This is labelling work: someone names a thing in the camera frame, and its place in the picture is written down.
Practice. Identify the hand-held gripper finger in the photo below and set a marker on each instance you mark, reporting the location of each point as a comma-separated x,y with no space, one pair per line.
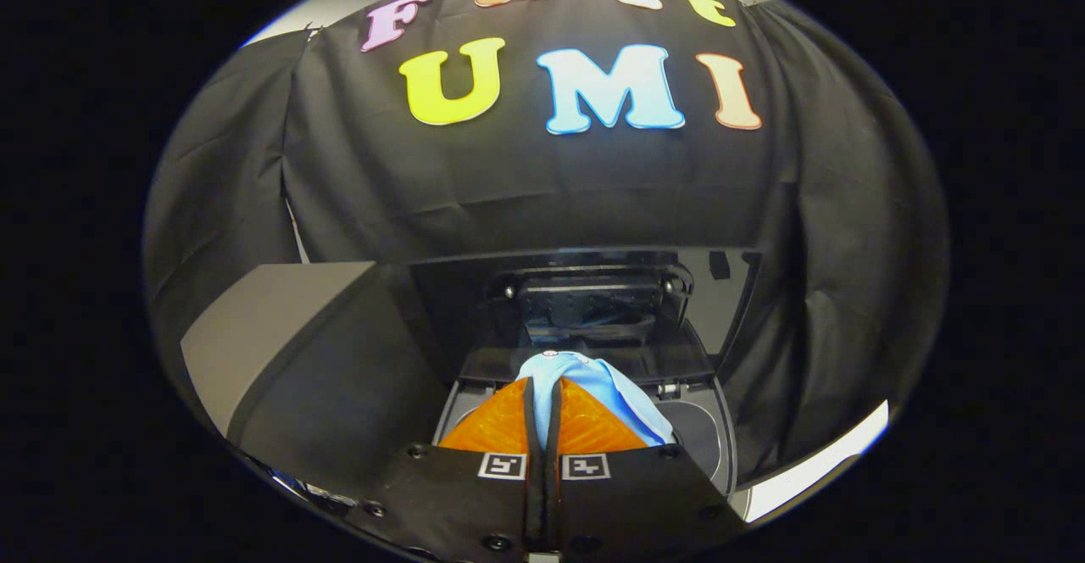
531,427
553,427

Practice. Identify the light blue polo shirt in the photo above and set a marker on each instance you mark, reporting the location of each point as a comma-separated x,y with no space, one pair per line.
610,402

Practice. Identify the black backdrop cloth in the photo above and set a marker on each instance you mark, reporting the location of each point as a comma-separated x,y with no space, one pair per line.
509,198

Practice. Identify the grey box stand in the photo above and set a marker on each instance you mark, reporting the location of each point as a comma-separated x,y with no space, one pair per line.
271,326

